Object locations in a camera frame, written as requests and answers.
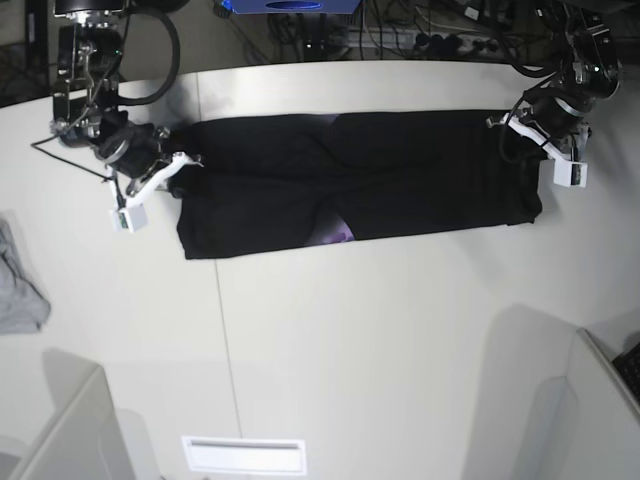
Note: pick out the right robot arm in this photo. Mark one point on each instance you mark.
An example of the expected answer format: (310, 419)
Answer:
(88, 110)

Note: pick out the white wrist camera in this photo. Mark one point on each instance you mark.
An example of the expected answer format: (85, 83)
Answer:
(131, 219)
(570, 174)

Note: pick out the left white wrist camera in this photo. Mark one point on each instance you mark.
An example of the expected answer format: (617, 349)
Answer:
(570, 174)

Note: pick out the grey crumpled cloth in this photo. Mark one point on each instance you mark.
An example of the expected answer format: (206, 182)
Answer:
(24, 310)

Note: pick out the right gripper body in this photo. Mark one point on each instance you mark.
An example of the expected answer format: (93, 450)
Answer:
(138, 158)

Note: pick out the blue box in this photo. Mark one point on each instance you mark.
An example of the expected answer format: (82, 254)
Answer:
(291, 6)

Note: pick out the black T-shirt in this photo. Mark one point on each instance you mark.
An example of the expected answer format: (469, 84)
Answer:
(292, 181)

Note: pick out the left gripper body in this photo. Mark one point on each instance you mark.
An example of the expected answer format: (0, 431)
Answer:
(554, 123)

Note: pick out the white power strip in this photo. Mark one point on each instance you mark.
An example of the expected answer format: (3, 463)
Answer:
(453, 47)

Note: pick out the black keyboard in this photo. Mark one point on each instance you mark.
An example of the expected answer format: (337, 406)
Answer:
(628, 367)

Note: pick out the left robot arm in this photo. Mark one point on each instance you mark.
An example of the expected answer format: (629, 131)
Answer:
(585, 69)

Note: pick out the white partition panel left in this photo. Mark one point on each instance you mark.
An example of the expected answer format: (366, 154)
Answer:
(59, 421)

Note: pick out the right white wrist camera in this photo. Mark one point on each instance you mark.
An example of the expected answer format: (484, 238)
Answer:
(131, 219)

